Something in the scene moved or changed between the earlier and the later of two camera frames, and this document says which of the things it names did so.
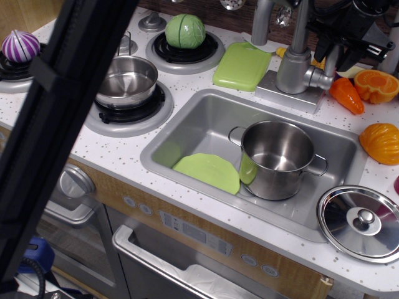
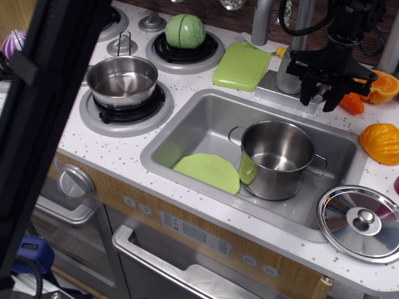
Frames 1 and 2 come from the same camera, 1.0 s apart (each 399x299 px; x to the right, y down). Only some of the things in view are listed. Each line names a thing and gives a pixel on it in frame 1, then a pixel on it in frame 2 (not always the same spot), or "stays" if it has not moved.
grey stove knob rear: (153, 23) stays
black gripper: (363, 32) -> (335, 62)
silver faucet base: (286, 85) stays
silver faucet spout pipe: (261, 22) stays
